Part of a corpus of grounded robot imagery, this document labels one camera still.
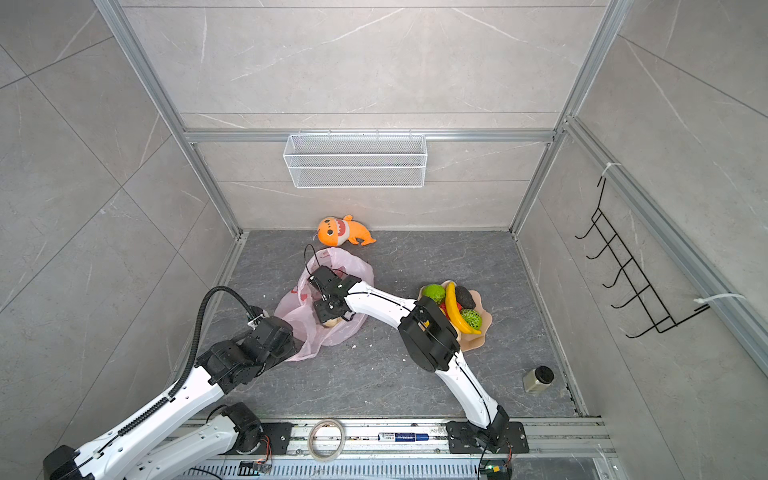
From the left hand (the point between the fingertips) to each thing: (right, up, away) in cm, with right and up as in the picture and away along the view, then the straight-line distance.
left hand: (295, 337), depth 79 cm
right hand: (+6, +4, +14) cm, 16 cm away
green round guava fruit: (+39, +11, +12) cm, 43 cm away
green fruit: (+50, +3, +8) cm, 51 cm away
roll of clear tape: (+6, -23, -6) cm, 24 cm away
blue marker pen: (+29, -23, -6) cm, 37 cm away
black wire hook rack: (+80, +14, -15) cm, 83 cm away
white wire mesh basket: (+13, +55, +22) cm, 60 cm away
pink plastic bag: (+1, +7, +1) cm, 7 cm away
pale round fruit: (+8, +2, +8) cm, 12 cm away
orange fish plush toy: (+6, +31, +31) cm, 45 cm away
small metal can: (+63, -9, -4) cm, 64 cm away
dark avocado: (+49, +9, +13) cm, 51 cm away
